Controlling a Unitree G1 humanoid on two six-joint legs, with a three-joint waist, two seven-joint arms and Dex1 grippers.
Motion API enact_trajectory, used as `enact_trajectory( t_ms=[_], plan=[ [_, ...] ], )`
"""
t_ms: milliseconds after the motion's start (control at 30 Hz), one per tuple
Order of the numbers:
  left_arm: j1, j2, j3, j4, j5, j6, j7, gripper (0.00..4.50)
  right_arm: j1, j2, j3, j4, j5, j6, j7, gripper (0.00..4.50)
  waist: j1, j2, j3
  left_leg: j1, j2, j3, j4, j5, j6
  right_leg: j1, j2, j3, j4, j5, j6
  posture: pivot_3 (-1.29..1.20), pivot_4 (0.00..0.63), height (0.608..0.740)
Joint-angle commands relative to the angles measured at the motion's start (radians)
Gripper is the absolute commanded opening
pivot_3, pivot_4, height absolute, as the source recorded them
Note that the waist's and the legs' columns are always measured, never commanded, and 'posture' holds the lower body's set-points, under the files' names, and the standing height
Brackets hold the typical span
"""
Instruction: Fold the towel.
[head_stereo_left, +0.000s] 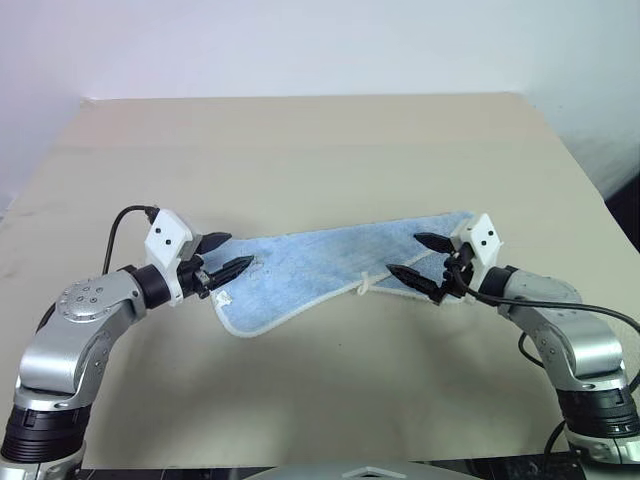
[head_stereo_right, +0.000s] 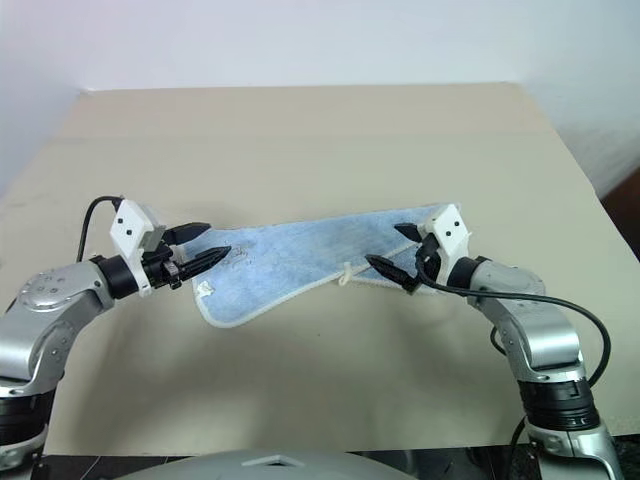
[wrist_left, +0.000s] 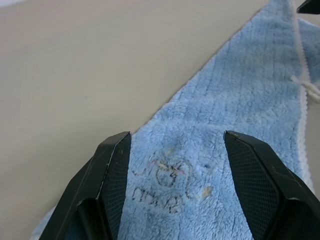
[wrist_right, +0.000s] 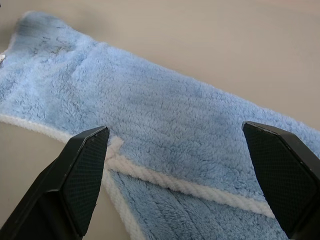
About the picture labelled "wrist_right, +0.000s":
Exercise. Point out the light blue fluffy towel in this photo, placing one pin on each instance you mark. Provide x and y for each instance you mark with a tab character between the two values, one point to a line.
160	120

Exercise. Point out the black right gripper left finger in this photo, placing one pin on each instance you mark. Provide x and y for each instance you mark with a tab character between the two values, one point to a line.
62	190

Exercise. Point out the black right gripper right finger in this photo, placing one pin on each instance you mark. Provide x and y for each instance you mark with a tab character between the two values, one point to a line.
287	180

